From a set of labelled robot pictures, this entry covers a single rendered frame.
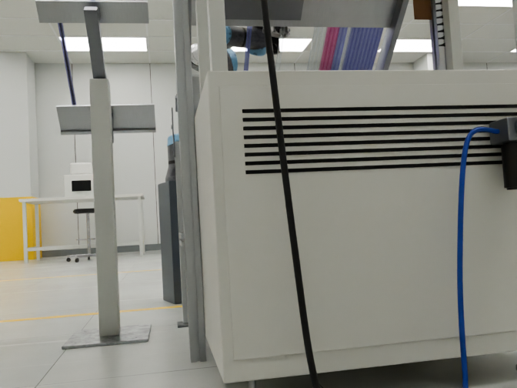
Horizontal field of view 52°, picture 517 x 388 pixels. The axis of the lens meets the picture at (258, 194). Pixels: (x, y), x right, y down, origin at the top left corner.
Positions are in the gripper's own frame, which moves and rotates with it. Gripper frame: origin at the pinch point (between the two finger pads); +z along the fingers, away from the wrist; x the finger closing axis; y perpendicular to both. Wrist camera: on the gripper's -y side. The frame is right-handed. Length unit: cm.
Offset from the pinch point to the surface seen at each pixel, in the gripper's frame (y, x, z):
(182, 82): -3, -34, 38
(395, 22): 6.2, 36.0, 6.6
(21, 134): -269, -237, -578
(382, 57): -6.4, 36.0, 1.4
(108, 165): -38, -58, 14
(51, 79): -218, -202, -672
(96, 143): -32, -61, 10
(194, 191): -27, -33, 54
